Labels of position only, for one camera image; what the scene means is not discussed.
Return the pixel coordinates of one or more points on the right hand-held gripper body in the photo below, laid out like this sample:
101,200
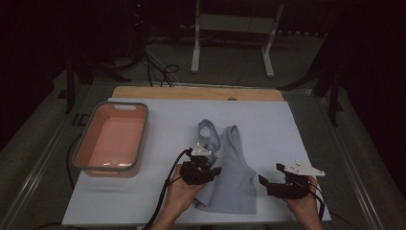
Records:
288,190

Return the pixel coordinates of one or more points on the pink basin with grey rim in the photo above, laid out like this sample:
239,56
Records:
111,140

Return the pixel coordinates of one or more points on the white table cover sheet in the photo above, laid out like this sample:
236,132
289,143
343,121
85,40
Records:
271,127

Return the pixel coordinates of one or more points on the black tripod stand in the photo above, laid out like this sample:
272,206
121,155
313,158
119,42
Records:
69,89
334,102

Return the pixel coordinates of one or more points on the person's right hand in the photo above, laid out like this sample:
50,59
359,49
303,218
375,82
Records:
308,207

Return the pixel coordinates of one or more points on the light blue tank top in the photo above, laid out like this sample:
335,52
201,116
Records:
234,179

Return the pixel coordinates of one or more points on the black floor bracket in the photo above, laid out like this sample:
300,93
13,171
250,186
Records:
81,119

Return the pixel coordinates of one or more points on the white metal stand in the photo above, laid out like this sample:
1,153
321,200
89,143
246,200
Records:
236,24

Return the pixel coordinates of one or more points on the person's left hand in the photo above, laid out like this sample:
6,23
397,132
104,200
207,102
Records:
180,196

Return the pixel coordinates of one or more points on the metal floor rail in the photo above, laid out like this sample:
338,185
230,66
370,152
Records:
349,159
36,169

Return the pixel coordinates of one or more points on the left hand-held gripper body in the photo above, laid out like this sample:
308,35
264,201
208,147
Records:
196,171

